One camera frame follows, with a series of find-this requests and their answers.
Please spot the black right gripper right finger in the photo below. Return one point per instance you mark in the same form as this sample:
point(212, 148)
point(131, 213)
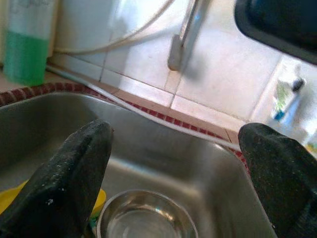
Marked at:
point(284, 188)

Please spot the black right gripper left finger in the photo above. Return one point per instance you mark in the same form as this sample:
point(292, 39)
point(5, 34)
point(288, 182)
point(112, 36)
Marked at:
point(57, 193)

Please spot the yellow plastic bowl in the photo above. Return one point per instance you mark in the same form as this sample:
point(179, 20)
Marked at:
point(10, 198)

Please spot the deep steel plate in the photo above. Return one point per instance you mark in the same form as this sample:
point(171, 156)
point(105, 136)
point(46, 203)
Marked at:
point(148, 220)

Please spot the steel kitchen sink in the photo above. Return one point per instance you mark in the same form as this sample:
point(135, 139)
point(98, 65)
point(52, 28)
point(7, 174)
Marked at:
point(173, 161)

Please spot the clear plastic cup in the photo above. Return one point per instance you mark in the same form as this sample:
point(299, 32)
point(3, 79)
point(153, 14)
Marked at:
point(292, 106)

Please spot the green dish soap bottle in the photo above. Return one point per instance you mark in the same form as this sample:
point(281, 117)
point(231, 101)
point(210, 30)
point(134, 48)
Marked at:
point(24, 59)

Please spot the grey wall tap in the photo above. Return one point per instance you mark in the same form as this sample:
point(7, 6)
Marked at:
point(177, 54)

